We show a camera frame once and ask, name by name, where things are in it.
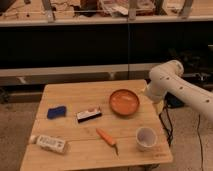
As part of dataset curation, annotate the orange ceramic bowl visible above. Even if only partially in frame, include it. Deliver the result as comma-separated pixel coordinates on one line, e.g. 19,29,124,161
109,89,140,116

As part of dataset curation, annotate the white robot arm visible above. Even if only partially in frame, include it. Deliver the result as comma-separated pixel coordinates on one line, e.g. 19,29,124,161
144,60,213,123

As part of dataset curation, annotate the wooden table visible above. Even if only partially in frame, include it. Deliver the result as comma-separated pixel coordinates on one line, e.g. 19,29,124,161
21,80,173,171

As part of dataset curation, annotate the blue sponge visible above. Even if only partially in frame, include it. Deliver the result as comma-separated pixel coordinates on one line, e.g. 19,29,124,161
47,106,67,119

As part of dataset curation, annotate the orange carrot toy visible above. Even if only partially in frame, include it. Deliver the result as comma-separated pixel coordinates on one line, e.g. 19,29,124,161
96,128,118,152

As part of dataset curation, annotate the white cup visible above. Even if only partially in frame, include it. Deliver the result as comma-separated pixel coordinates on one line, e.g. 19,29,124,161
136,127,157,151

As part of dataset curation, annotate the white labelled bottle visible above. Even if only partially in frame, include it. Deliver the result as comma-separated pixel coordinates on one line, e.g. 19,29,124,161
29,135,68,154

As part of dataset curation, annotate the long metal shelf rack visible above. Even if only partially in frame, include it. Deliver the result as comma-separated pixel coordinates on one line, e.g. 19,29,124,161
0,0,213,86

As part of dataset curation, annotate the black cable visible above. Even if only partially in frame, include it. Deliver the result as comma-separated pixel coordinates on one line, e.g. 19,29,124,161
196,114,205,171

